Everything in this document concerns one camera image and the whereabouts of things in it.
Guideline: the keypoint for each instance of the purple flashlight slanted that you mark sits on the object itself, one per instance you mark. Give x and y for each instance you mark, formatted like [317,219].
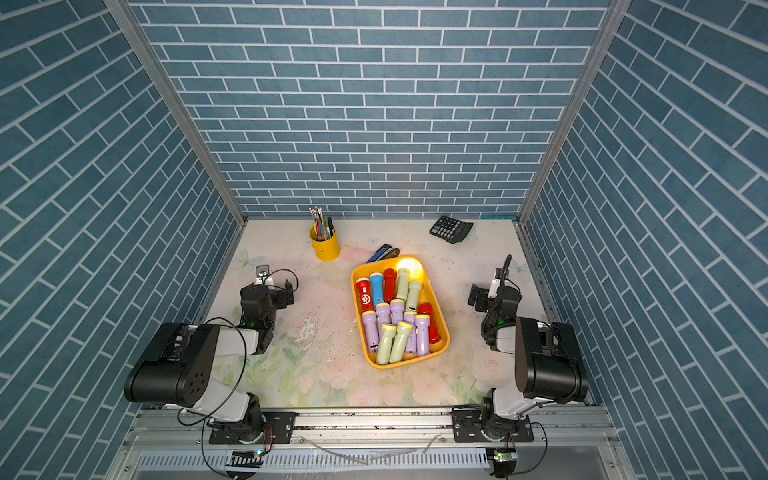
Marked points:
[383,314]

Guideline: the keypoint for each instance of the green flashlight slanted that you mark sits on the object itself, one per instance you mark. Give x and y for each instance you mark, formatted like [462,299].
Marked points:
[399,344]

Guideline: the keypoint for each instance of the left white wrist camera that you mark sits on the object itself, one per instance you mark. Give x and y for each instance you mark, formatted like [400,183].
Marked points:
[263,275]

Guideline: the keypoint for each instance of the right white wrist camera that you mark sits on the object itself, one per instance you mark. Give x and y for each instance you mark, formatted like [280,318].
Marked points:
[496,282]

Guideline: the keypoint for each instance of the yellow pen cup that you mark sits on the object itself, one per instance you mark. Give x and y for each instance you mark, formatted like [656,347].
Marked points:
[325,250]

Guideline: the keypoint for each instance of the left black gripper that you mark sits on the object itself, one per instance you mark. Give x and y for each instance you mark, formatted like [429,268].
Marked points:
[280,296]

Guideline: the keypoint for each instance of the purple flashlight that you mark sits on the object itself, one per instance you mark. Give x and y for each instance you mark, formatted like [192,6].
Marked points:
[422,335]
[409,318]
[397,309]
[371,330]

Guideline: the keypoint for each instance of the purple flashlight bottom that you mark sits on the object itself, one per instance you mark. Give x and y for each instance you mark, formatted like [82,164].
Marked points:
[371,330]

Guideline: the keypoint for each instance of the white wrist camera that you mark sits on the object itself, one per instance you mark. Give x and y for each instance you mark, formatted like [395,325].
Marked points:
[496,282]
[263,275]

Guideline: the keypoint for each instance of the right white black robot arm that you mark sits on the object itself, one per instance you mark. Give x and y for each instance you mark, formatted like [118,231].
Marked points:
[548,369]

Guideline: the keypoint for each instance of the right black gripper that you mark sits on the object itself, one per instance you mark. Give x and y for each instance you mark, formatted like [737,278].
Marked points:
[482,293]

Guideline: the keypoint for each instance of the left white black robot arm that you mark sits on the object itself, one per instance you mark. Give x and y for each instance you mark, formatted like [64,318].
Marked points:
[198,368]

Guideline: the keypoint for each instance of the blue black stapler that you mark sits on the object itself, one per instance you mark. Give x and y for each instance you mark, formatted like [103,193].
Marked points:
[386,251]

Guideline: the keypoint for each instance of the pens in cup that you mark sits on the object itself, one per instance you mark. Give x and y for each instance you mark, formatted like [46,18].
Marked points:
[322,225]

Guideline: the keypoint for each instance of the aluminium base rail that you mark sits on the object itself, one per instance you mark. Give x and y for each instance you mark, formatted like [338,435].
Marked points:
[555,442]

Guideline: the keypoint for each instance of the black calculator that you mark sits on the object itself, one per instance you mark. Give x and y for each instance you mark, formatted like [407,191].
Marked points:
[450,229]

